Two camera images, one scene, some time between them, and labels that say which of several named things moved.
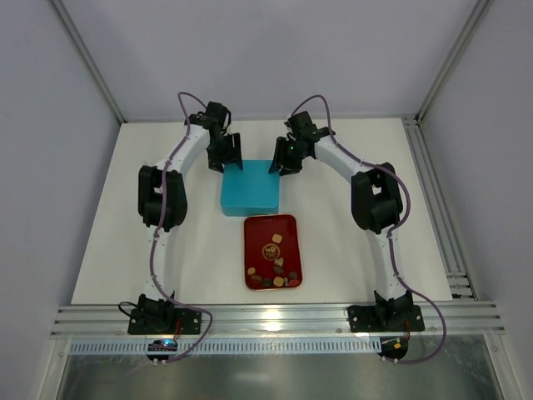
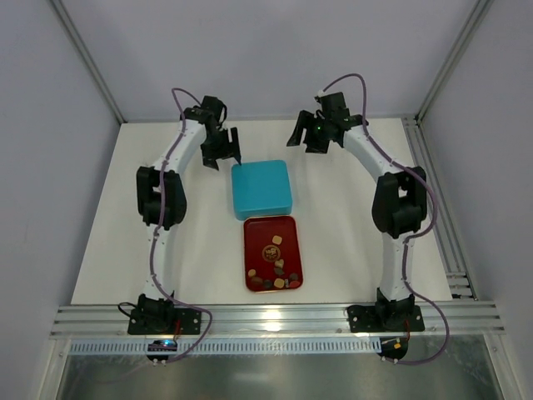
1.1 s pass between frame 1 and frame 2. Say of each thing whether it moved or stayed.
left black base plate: stayed
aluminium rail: stayed
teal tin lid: moved
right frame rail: stayed
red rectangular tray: stayed
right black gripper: moved
